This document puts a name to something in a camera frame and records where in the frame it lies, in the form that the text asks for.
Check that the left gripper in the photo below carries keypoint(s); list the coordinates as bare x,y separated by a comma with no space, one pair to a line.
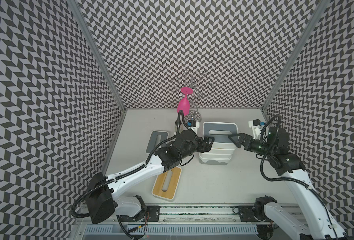
201,144

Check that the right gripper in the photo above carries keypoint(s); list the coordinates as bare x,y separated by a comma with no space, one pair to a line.
248,141

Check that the bamboo lid box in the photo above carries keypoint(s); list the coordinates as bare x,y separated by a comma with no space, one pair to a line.
218,153
223,146
166,184

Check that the grey lid box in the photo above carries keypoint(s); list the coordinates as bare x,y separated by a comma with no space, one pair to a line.
220,131
155,138

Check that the bamboo lid box back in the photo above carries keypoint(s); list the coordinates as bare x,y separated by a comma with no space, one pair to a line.
223,146

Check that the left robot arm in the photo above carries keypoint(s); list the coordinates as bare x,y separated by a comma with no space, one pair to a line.
105,193

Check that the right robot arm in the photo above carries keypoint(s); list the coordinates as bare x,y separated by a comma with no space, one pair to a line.
320,224

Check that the pink plastic goblet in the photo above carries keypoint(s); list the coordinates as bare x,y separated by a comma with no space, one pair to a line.
184,104

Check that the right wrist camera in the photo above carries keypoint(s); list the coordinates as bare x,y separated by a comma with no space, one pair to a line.
255,126

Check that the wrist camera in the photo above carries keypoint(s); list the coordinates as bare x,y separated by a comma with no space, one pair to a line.
255,126
193,125

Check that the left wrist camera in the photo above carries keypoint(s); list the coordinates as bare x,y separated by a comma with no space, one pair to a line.
193,125

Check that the aluminium front rail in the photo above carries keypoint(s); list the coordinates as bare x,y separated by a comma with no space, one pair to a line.
171,221

